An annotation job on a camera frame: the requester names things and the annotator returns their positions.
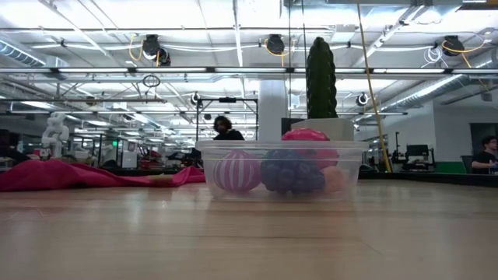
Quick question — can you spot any red dragon fruit toy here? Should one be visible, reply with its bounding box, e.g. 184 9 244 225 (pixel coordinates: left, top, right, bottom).
281 128 340 170

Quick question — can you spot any green cactus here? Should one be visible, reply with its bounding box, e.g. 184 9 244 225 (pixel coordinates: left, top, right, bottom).
305 37 338 120

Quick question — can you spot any thin black cable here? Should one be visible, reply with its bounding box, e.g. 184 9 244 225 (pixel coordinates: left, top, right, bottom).
286 0 293 117

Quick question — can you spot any black hanging cable loop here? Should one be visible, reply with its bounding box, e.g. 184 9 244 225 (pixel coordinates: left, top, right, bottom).
142 74 161 89

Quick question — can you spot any small pink peach toy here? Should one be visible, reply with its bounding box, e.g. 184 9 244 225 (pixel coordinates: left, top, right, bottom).
321 165 347 194

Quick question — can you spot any long ceiling light bar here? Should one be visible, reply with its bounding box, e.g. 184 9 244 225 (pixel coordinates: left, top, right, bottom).
0 66 498 75

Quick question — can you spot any clear plastic tupperware container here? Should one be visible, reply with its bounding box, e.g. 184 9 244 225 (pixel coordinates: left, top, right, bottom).
195 139 370 202

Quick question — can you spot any red cloth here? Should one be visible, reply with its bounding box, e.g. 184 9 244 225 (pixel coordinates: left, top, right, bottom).
0 159 206 193

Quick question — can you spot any black metal rig frame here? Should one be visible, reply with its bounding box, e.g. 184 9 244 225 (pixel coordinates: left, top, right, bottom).
195 96 259 142

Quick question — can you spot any black monitor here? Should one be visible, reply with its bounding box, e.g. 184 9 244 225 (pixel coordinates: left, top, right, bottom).
405 144 430 158

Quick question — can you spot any person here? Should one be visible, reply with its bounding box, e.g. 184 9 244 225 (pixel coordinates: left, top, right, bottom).
470 135 498 175
212 115 245 141

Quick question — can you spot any white building column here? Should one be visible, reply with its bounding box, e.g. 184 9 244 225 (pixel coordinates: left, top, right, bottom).
258 79 289 141

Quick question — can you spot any white hexagonal plant pot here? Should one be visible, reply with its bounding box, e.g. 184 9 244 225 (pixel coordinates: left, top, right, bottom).
290 117 356 142

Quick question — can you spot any yellow cable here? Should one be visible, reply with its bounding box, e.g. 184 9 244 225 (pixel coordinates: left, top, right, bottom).
356 0 392 173

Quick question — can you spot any purple grape bunch toy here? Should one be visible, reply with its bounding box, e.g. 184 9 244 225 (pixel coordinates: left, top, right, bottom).
259 149 327 195

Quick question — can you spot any dark wall window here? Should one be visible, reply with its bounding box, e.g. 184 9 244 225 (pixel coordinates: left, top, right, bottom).
469 122 498 149

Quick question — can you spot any silver ventilation duct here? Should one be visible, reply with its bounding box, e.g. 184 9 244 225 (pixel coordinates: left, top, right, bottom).
379 58 498 114
0 38 47 68

